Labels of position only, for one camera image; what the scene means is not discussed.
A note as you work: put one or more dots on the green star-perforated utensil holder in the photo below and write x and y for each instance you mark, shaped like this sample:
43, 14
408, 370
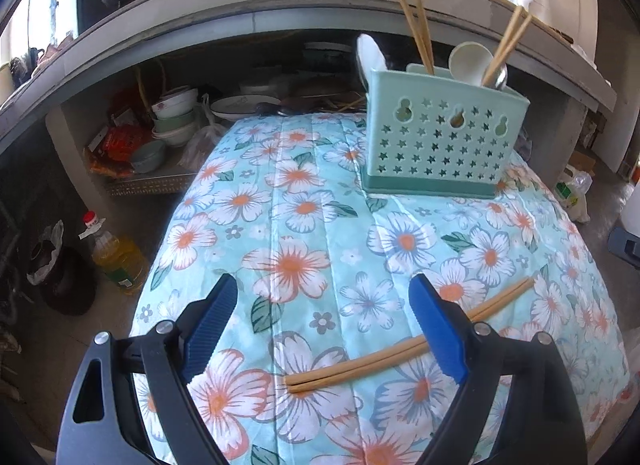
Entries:
440, 145

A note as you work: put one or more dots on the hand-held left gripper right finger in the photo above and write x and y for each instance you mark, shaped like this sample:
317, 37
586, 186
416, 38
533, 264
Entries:
440, 330

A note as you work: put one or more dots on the white bowl with flower print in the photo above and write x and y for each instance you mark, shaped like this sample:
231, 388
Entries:
175, 102

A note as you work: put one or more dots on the clear plastic bag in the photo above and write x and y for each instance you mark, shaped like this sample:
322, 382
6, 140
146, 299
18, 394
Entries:
200, 145

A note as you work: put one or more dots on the cardboard box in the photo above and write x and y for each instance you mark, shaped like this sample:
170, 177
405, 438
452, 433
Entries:
582, 162

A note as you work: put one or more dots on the pale green bowl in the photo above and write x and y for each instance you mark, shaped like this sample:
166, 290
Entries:
175, 121

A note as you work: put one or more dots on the black bag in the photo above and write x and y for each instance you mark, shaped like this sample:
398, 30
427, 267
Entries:
62, 280

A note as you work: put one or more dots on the green and white floor bag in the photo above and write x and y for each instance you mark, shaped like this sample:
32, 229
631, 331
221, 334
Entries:
572, 195

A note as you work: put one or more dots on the floral blue tablecloth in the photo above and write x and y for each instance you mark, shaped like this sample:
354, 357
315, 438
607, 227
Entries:
325, 245

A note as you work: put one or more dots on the red snack packets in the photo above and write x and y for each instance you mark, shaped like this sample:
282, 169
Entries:
117, 150

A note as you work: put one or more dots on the white plate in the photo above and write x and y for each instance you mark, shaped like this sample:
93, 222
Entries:
242, 107

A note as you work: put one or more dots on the yellow cooking oil bottle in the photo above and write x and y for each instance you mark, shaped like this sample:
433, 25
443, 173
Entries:
122, 260

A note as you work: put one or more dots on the metal spoon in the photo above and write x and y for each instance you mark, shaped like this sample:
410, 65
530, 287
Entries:
497, 79

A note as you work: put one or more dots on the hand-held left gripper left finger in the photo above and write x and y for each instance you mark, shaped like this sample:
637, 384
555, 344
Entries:
210, 330

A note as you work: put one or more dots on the blue-grey bowl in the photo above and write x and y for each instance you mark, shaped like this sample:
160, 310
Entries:
148, 156

